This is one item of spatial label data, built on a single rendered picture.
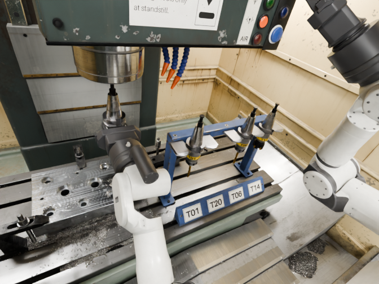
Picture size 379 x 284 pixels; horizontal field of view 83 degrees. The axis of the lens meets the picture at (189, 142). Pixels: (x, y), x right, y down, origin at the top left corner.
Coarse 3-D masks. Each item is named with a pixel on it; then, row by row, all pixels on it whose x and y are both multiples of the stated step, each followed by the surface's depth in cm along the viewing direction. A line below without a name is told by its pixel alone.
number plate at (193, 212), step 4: (196, 204) 83; (184, 208) 81; (188, 208) 82; (192, 208) 82; (196, 208) 83; (200, 208) 84; (184, 212) 81; (188, 212) 82; (192, 212) 82; (196, 212) 83; (200, 212) 84; (184, 216) 81; (188, 216) 82; (192, 216) 82; (196, 216) 83; (184, 220) 81; (188, 220) 81
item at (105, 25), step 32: (32, 0) 26; (64, 0) 26; (96, 0) 27; (128, 0) 29; (224, 0) 35; (64, 32) 28; (96, 32) 30; (128, 32) 31; (160, 32) 34; (192, 32) 36; (224, 32) 39; (256, 32) 43
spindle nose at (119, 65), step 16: (80, 48) 44; (96, 48) 43; (112, 48) 44; (128, 48) 45; (80, 64) 46; (96, 64) 45; (112, 64) 45; (128, 64) 47; (96, 80) 47; (112, 80) 48; (128, 80) 50
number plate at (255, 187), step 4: (260, 180) 99; (248, 184) 96; (252, 184) 97; (256, 184) 98; (260, 184) 99; (248, 188) 96; (252, 188) 97; (256, 188) 98; (260, 188) 99; (252, 192) 97; (256, 192) 98
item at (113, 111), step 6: (108, 96) 57; (114, 96) 57; (108, 102) 58; (114, 102) 58; (108, 108) 59; (114, 108) 59; (120, 108) 61; (108, 114) 60; (114, 114) 60; (120, 114) 61
